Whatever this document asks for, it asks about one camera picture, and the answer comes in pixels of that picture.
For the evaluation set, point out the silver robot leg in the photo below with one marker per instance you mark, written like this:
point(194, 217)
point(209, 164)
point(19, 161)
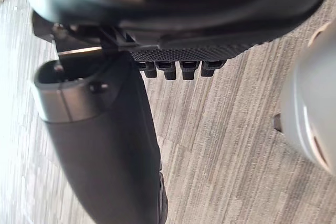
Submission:
point(307, 108)

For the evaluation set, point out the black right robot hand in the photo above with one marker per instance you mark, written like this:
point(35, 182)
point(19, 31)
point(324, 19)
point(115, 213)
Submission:
point(110, 140)

